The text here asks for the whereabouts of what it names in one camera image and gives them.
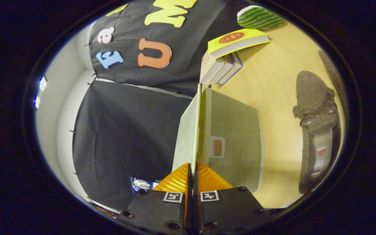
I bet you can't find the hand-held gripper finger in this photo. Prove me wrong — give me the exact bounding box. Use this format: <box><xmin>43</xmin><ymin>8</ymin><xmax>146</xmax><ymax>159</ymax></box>
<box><xmin>116</xmin><ymin>163</ymin><xmax>193</xmax><ymax>235</ymax></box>
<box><xmin>194</xmin><ymin>162</ymin><xmax>271</xmax><ymax>235</ymax></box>

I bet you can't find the pale green fabric storage box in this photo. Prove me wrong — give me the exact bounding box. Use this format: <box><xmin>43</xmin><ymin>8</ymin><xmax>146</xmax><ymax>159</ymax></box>
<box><xmin>172</xmin><ymin>83</ymin><xmax>264</xmax><ymax>193</ymax></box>

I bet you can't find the brown fuzzy slipper shoe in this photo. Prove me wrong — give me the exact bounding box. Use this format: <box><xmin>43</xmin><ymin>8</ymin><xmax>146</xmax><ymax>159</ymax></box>
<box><xmin>318</xmin><ymin>49</ymin><xmax>347</xmax><ymax>108</ymax></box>
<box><xmin>292</xmin><ymin>70</ymin><xmax>342</xmax><ymax>195</ymax></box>

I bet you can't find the blue printed package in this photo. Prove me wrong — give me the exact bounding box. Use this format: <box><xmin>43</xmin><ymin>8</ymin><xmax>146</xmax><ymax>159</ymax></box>
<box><xmin>130</xmin><ymin>176</ymin><xmax>162</xmax><ymax>195</ymax></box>

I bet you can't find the black backdrop cloth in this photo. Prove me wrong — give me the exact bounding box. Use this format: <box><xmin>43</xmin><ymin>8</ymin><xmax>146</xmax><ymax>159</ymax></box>
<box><xmin>72</xmin><ymin>0</ymin><xmax>250</xmax><ymax>211</ymax></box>

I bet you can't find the white cover book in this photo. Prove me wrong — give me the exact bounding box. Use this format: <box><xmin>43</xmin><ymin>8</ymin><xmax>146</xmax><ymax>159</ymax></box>
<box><xmin>209</xmin><ymin>54</ymin><xmax>235</xmax><ymax>85</ymax></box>

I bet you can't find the blue cover book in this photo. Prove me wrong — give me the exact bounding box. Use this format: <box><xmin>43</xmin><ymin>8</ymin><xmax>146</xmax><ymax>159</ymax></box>
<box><xmin>217</xmin><ymin>52</ymin><xmax>243</xmax><ymax>85</ymax></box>

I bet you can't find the yellow book with red label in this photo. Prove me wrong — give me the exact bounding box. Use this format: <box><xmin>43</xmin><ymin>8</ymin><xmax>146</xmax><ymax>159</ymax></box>
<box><xmin>208</xmin><ymin>28</ymin><xmax>271</xmax><ymax>59</ymax></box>

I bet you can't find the large ceiling light panel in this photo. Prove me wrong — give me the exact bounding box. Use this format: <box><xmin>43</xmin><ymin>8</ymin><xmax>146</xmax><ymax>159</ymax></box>
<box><xmin>34</xmin><ymin>75</ymin><xmax>48</xmax><ymax>109</ymax></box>

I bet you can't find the watermelon plush cushion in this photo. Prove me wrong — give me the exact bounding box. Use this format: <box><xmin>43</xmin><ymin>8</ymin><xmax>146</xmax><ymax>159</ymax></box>
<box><xmin>237</xmin><ymin>5</ymin><xmax>285</xmax><ymax>30</ymax></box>

